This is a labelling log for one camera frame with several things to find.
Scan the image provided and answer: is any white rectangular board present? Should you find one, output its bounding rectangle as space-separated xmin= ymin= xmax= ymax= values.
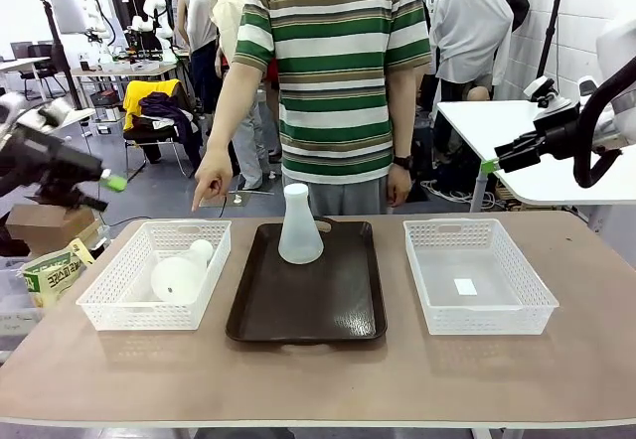
xmin=46 ymin=0 xmax=88 ymax=36

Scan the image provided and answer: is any person's left forearm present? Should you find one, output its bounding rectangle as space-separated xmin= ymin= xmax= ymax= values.
xmin=386 ymin=65 xmax=417 ymax=160

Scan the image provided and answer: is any white side table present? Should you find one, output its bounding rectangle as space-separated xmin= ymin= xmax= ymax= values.
xmin=59 ymin=107 xmax=96 ymax=127

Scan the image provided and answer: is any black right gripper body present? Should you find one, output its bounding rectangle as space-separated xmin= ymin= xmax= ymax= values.
xmin=533 ymin=104 xmax=586 ymax=163

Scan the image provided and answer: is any person's right forearm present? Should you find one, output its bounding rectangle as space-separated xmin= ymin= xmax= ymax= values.
xmin=200 ymin=61 xmax=264 ymax=173

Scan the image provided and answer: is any white tank top mannequin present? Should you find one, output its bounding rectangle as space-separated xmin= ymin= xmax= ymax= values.
xmin=177 ymin=0 xmax=221 ymax=117

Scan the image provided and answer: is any black chair with clothes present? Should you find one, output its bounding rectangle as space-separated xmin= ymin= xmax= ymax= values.
xmin=121 ymin=78 xmax=203 ymax=185

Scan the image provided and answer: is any cream shirt mannequin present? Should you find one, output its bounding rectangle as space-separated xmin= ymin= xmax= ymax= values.
xmin=211 ymin=0 xmax=249 ymax=71

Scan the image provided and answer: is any dark brown plastic tray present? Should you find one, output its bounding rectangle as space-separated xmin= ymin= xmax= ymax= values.
xmin=225 ymin=216 xmax=389 ymax=345

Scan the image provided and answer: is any person's left hand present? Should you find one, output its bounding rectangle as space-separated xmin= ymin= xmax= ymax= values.
xmin=386 ymin=165 xmax=413 ymax=209

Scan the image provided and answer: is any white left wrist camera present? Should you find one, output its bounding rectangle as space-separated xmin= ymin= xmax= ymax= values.
xmin=33 ymin=97 xmax=77 ymax=126

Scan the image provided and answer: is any yellow cloth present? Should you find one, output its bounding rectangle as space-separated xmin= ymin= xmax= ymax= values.
xmin=121 ymin=78 xmax=181 ymax=132

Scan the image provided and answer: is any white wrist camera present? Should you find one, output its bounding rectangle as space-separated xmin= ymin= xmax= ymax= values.
xmin=33 ymin=97 xmax=77 ymax=126
xmin=523 ymin=76 xmax=573 ymax=113

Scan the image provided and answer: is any green printed carton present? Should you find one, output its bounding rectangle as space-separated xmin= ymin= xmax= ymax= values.
xmin=18 ymin=238 xmax=96 ymax=312

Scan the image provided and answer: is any black tripod stand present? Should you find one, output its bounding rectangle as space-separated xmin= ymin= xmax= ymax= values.
xmin=535 ymin=0 xmax=568 ymax=82

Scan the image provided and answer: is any white shirt mannequin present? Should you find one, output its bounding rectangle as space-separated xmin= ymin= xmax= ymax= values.
xmin=429 ymin=0 xmax=517 ymax=105

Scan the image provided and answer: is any person in striped shirt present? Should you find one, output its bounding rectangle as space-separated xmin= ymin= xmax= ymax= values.
xmin=232 ymin=0 xmax=432 ymax=217

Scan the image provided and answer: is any white basket with paper label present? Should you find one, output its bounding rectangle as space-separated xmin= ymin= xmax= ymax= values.
xmin=402 ymin=219 xmax=560 ymax=336

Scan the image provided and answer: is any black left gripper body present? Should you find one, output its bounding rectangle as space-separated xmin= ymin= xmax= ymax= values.
xmin=0 ymin=124 xmax=77 ymax=201

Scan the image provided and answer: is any white desk with green clip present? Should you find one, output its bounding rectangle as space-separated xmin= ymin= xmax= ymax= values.
xmin=435 ymin=99 xmax=636 ymax=214

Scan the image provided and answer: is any white basket with round-cornered handle slot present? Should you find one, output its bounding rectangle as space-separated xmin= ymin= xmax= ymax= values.
xmin=75 ymin=219 xmax=234 ymax=332

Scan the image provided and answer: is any person's right hand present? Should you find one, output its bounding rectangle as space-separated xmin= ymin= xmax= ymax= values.
xmin=190 ymin=157 xmax=236 ymax=214

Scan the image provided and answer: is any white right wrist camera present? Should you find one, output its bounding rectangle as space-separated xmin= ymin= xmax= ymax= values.
xmin=523 ymin=76 xmax=573 ymax=113

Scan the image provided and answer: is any translucent white conical flask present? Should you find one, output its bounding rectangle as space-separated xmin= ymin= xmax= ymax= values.
xmin=277 ymin=183 xmax=326 ymax=265
xmin=150 ymin=238 xmax=216 ymax=305

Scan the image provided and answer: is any brown cardboard box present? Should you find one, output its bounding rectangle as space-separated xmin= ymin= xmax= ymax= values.
xmin=5 ymin=203 xmax=100 ymax=256

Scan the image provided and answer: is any grey floor plate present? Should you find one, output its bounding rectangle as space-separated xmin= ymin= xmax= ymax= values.
xmin=198 ymin=189 xmax=272 ymax=210

